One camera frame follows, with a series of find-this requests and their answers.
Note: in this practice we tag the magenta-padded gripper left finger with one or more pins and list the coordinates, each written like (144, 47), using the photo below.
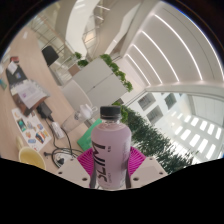
(73, 171)

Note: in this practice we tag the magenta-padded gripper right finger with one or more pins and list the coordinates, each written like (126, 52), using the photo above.
(148, 170)

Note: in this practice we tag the lilac bottle with black cap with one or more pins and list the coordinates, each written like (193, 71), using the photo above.
(111, 151)

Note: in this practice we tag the row of green hedge plants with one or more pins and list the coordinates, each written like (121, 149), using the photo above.
(156, 143)

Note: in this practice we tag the pale yellow mug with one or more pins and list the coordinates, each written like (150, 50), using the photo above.
(31, 157)

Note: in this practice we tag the clear plastic bottle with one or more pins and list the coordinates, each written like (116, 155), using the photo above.
(75, 119)

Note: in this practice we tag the colourful sticker sheet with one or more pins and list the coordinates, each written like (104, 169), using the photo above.
(31, 128)

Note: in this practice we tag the black charger block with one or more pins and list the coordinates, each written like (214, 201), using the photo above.
(45, 110)

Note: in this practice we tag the white chair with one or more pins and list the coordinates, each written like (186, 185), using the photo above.
(75, 96)

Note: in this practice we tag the white cabinet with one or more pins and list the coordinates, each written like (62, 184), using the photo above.
(96, 83)

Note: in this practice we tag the green plants on cabinet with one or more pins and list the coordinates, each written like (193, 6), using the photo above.
(116, 71)

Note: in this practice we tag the black flat case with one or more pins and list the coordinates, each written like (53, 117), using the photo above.
(16, 80)

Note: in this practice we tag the white planter with plants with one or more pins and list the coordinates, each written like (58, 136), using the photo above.
(81, 62)

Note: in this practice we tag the small teal item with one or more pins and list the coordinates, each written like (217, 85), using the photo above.
(2, 83)

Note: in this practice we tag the ceiling light strips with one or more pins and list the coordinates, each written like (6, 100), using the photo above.
(173, 55)

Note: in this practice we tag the black chair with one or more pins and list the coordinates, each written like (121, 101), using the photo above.
(50, 55)

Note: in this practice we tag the small red black item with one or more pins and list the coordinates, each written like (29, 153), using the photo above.
(14, 59)

